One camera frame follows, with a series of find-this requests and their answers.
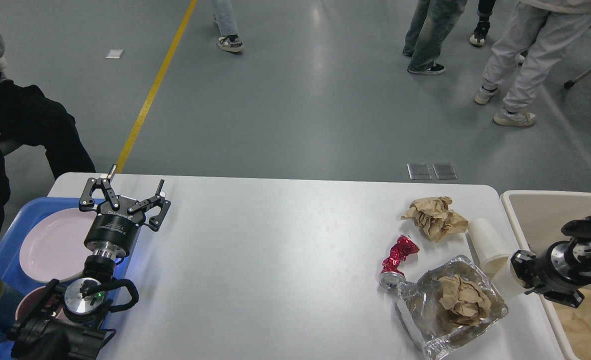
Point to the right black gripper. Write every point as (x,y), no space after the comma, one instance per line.
(553,272)

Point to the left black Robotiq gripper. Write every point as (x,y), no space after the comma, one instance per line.
(114,231)

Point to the upside-down white paper cup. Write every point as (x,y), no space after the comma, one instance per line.
(491,248)

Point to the pink plate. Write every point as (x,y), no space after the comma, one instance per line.
(54,248)

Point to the pink HOME mug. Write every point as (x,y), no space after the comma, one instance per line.
(31,299)

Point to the foil sheet bottom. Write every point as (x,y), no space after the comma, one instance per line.
(427,322)

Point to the red foil wrapper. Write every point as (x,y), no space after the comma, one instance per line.
(391,275)

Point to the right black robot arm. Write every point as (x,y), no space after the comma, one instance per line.
(578,255)

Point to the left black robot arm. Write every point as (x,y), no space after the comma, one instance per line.
(66,322)

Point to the beige plastic bin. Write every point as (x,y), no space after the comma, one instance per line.
(536,217)

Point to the brown paper in foil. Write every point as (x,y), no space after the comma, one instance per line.
(465,302)

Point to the blue plastic tray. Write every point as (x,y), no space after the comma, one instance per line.
(10,246)

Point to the crumpled brown paper ball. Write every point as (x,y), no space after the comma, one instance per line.
(436,220)

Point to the seated person black pants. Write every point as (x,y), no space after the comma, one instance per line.
(28,117)

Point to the right metal floor plate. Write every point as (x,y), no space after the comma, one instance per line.
(445,171)

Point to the metal floor plate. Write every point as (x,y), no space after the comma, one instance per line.
(445,171)
(419,171)

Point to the left metal floor plate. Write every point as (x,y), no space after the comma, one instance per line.
(419,171)

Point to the tripod stand leg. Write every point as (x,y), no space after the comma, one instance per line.
(570,83)

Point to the person light blue jeans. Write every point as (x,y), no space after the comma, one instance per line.
(229,39)

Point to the person grey sweatpants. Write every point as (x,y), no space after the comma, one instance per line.
(545,30)

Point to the person black red-striped pants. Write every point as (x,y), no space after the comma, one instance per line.
(480,32)

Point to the person black hoodie faded jeans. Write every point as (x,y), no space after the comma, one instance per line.
(432,22)

